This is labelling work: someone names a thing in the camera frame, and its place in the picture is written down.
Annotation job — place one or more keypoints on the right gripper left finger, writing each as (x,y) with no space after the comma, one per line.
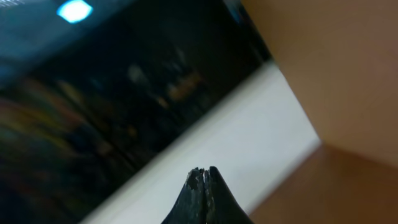
(189,208)

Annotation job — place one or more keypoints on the dark monitor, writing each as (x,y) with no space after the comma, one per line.
(92,91)

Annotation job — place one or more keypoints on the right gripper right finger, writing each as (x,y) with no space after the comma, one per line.
(221,206)

